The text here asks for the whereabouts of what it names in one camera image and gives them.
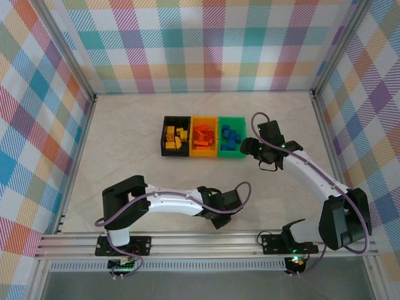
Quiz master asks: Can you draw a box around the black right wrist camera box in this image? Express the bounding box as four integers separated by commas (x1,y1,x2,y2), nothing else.
257,120,286,145

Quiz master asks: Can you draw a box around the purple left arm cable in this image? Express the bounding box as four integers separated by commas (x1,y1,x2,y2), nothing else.
95,182,253,279

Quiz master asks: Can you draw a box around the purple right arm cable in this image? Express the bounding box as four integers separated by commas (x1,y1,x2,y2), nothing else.
251,112,373,278

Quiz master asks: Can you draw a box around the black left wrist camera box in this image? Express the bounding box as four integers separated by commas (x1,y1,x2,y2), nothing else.
222,189,242,211

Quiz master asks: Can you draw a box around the black plastic bin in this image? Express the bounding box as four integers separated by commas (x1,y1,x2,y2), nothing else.
159,116,193,157

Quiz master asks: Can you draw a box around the plaid fabric backdrop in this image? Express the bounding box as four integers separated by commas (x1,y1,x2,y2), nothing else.
40,0,363,94
312,0,400,300
0,0,94,300

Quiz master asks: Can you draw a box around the aluminium mounting rail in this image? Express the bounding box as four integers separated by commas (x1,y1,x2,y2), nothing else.
33,230,379,260

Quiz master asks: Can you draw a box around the green plastic bin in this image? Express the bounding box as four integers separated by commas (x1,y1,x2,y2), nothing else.
217,116,248,160

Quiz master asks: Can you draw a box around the grey slotted cable duct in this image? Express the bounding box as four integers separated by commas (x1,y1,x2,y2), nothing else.
49,261,287,272

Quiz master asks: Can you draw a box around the aluminium side rail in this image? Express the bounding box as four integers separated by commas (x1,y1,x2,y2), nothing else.
310,90,361,231
52,93,98,235

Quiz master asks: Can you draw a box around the aluminium frame post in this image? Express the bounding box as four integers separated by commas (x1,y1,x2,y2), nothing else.
310,0,375,98
31,0,98,101

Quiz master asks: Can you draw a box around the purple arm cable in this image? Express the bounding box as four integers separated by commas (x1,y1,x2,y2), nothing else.
251,112,373,278
95,182,253,279

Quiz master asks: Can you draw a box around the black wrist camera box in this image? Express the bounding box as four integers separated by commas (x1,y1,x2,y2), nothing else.
222,189,242,211
257,120,286,145

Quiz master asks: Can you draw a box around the yellow plastic bin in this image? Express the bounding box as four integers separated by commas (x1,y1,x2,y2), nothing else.
189,116,219,158

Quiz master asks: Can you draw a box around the black controller board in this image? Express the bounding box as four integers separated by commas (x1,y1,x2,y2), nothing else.
107,258,139,272
286,254,306,275

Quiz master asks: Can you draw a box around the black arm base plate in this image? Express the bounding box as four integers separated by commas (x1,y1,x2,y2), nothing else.
95,236,152,258
261,233,319,254

